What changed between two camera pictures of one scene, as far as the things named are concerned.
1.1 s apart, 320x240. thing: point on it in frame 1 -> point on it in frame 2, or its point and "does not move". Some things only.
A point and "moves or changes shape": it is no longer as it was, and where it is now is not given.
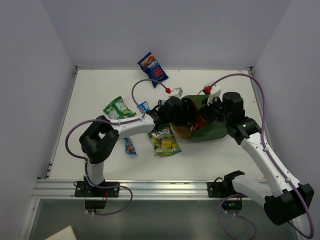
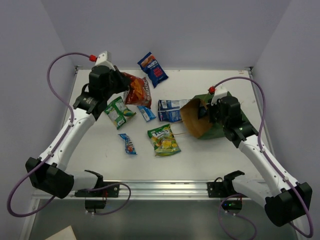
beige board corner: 66,233 does not move
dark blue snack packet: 150,65 does not move
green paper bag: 209,131 moves or changes shape
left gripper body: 184,110 -> 120,80
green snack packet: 116,110 does not move
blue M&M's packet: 129,148 does not move
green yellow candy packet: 164,141 does not move
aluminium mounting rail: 129,189 does not move
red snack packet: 200,123 -> 138,94
